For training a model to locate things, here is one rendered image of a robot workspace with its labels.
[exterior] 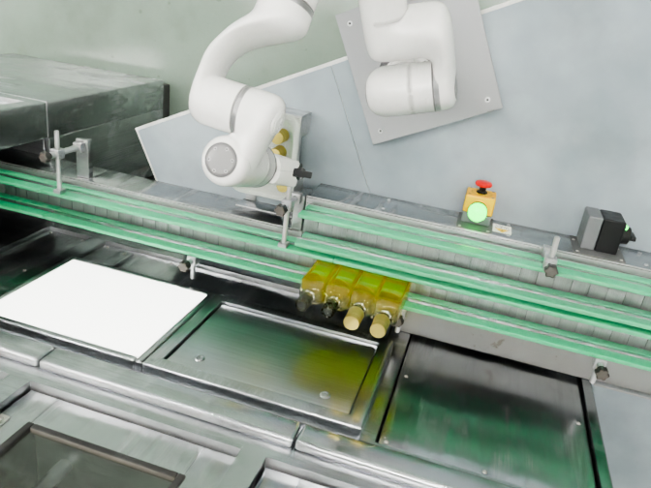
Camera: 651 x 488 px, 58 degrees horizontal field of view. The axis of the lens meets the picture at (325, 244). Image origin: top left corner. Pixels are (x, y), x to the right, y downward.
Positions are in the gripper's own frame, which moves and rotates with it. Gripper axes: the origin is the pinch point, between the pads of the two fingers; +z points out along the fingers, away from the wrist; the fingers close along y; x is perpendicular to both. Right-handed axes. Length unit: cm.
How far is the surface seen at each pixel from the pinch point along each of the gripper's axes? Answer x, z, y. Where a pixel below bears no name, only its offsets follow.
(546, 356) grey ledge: -32, 40, 61
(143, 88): 15, 93, -90
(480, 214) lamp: -1, 35, 38
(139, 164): -13, 99, -90
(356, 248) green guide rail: -15.9, 32.8, 11.4
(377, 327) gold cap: -27.7, 10.0, 23.1
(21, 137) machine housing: -8, 36, -90
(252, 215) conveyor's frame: -14.7, 38.4, -18.4
